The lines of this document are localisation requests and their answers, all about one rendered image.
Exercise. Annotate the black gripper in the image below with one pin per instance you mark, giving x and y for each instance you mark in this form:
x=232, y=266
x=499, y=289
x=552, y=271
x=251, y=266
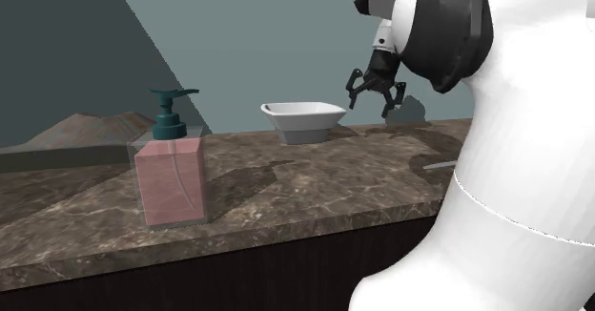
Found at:
x=383, y=70

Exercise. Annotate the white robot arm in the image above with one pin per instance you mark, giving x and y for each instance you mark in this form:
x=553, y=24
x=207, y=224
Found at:
x=525, y=170

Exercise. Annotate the white square bowl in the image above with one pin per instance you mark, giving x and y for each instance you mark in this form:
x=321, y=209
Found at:
x=302, y=114

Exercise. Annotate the grey thin flat utensil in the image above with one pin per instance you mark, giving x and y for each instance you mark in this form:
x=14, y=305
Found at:
x=439, y=165

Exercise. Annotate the pink soap dispenser teal pump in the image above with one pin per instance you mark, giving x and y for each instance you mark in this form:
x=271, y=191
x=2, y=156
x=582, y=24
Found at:
x=169, y=184

